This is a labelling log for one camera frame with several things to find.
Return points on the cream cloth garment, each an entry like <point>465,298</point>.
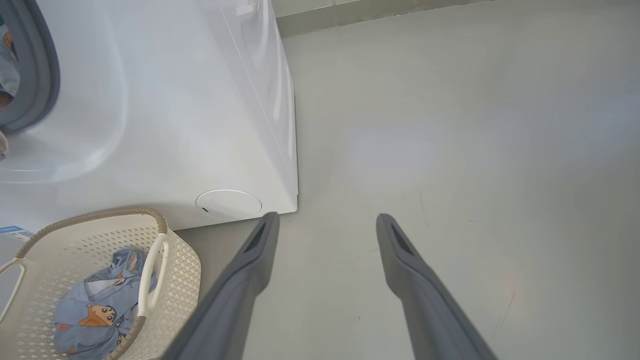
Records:
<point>3,145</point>

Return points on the white front-load washing machine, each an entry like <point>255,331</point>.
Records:
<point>175,100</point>

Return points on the blue cartoon print garment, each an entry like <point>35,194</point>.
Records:
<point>80,300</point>
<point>7,75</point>

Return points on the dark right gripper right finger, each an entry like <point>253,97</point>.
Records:
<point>425,310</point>

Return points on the blue energy label sticker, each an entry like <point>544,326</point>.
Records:
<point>12,231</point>

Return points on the grey rubber door gasket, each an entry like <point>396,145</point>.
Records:
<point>42,65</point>

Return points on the cream perforated laundry basket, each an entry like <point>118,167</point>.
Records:
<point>180,280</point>

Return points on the round white filter cover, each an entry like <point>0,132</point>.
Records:
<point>230,204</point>

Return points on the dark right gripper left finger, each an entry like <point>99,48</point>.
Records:
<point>235,300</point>

